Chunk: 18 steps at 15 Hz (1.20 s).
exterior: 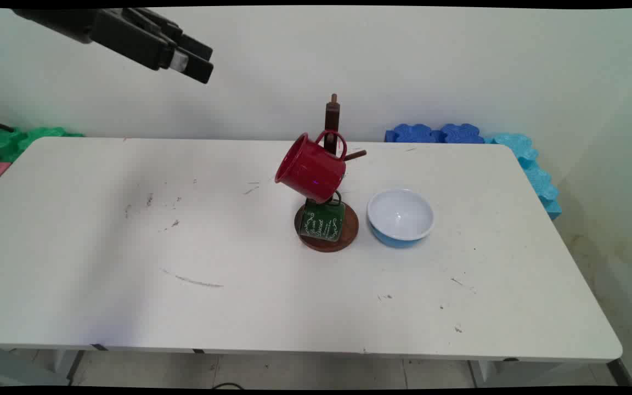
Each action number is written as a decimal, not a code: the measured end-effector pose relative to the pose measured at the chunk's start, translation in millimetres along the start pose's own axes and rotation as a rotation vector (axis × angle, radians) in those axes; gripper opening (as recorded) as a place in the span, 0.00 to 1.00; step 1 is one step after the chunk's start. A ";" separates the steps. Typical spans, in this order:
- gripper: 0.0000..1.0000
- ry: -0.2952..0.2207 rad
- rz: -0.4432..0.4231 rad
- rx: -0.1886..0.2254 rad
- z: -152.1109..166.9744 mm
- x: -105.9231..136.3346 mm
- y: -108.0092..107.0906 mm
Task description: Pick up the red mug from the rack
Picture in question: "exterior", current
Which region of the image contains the green foam mat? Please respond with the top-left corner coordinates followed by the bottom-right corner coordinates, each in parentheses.
top-left (0, 127), bottom-right (83, 163)

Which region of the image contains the blue and white bowl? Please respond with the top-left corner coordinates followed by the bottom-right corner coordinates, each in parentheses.
top-left (367, 188), bottom-right (435, 248)

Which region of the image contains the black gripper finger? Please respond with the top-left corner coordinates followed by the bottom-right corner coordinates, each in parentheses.
top-left (124, 8), bottom-right (213, 60)
top-left (92, 12), bottom-right (214, 84)

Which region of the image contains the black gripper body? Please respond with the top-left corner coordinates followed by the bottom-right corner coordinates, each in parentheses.
top-left (12, 8), bottom-right (130, 44)

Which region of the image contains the white table leg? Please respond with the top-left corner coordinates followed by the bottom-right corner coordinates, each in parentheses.
top-left (0, 348), bottom-right (83, 386)
top-left (469, 359), bottom-right (632, 388)

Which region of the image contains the dark wooden mug tree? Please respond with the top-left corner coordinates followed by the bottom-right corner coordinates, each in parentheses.
top-left (294, 93), bottom-right (368, 253)

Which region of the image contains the dark blue foam mat piece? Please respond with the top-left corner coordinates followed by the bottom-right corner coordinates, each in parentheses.
top-left (385, 123), bottom-right (441, 143)
top-left (439, 123), bottom-right (486, 144)

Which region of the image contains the light blue foam mat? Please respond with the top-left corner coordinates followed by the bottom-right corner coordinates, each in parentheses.
top-left (492, 133), bottom-right (562, 220)

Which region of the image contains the red enamel mug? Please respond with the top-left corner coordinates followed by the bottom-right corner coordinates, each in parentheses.
top-left (274, 130), bottom-right (348, 205)

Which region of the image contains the green printed enamel mug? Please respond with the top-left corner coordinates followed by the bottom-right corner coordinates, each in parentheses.
top-left (300, 192), bottom-right (346, 242)

